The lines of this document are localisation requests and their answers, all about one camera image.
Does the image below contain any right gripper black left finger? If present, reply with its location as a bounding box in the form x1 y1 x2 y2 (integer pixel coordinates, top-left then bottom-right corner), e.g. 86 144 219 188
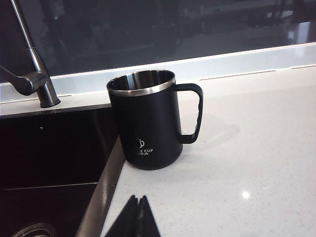
100 195 138 237

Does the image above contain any stainless steel faucet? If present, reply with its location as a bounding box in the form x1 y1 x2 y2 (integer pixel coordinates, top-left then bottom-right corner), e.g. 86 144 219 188
9 0 61 109

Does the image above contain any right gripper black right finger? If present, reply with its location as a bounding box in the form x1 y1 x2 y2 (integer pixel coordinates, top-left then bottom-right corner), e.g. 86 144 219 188
134 195 163 237

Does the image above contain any black steel-rimmed mug with handle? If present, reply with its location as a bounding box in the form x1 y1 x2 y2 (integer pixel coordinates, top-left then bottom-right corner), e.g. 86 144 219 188
106 69 204 171

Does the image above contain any steel sink drain strainer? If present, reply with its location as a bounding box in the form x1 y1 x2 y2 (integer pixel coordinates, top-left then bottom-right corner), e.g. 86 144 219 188
11 222 58 237

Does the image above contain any grey steel faucet lever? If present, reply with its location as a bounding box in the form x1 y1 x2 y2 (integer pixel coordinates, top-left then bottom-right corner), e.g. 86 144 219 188
0 64 49 96

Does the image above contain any white counter upstand ledge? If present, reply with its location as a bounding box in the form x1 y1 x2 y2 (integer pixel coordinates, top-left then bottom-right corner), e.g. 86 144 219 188
0 41 316 102

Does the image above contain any black undermount sink basin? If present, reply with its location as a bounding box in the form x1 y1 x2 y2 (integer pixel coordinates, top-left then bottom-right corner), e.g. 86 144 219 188
0 102 124 237

